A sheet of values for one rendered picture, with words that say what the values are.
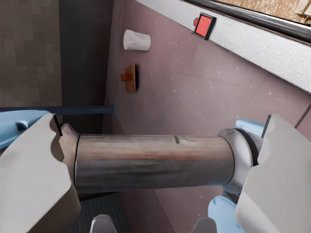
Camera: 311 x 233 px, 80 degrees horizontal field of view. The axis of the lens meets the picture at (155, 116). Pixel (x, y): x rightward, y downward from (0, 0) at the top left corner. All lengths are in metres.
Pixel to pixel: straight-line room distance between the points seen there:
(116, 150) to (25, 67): 5.63
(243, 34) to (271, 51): 0.11
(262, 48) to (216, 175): 0.39
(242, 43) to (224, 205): 0.45
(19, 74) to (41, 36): 1.12
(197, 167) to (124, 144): 0.11
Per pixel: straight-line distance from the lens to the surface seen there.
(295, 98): 1.55
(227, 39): 0.68
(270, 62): 0.58
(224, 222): 0.43
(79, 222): 5.24
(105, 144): 0.27
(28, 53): 5.73
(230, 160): 0.32
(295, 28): 0.57
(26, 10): 5.55
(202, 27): 0.76
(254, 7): 0.62
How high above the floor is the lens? 1.41
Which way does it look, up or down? 28 degrees down
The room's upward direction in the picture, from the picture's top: 93 degrees counter-clockwise
